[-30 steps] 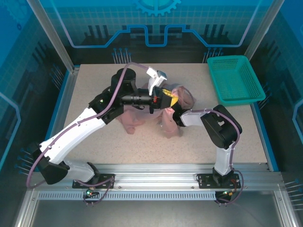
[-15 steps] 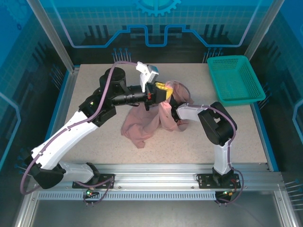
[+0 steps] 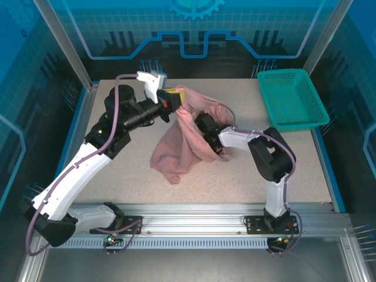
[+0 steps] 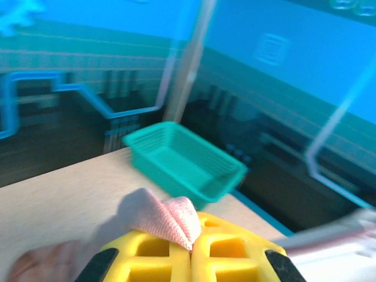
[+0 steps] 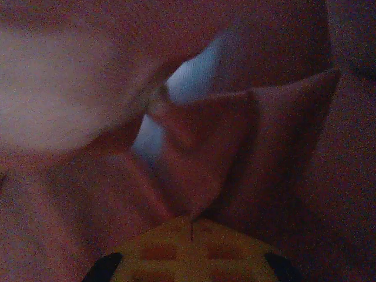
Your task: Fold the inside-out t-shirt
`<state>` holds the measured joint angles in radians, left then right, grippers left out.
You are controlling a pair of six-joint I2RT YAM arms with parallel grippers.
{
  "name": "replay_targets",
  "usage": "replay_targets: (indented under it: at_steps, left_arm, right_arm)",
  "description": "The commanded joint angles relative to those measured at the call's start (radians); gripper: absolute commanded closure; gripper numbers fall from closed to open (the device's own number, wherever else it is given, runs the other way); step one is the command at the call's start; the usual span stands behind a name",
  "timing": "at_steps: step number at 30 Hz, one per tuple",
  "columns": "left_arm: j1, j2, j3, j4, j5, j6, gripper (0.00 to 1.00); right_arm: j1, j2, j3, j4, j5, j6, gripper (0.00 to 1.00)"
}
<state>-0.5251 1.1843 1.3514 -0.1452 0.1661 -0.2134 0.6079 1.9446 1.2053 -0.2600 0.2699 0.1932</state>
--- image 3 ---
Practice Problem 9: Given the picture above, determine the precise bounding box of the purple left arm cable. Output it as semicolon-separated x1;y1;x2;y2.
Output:
25;73;145;257

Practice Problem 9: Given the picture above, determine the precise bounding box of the pink t-shirt with pixel print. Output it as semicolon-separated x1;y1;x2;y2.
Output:
150;85;237;185

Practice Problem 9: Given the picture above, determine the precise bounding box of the blue table side trim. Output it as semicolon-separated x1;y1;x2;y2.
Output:
310;128;347;214
43;87;92;214

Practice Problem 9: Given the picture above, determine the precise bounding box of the aluminium frame post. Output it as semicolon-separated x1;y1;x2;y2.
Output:
302;0;355;77
32;0;93;89

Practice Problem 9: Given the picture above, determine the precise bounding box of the grey slotted cable duct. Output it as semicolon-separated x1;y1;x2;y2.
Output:
46;237;270;250

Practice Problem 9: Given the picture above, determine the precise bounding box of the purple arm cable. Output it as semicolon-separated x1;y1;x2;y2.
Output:
224;104;304;257
25;73;145;257

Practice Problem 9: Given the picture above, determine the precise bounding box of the small connector with LED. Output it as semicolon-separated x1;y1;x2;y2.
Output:
274;234;295;245
105;233;124;247

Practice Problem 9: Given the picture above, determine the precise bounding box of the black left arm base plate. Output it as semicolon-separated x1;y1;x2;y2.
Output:
89;216;144;235

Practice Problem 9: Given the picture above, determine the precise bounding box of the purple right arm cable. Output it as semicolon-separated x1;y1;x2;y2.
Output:
224;104;304;257

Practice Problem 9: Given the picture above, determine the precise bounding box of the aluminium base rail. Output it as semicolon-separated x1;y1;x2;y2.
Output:
38;202;353;239

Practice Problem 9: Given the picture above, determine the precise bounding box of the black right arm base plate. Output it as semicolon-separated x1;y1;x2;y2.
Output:
244;215;299;235

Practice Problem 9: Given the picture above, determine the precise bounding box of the teal plastic mesh basket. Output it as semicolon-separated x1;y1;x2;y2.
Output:
257;69;330;133

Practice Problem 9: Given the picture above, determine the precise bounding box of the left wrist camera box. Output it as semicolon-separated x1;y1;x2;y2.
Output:
136;70;169;104

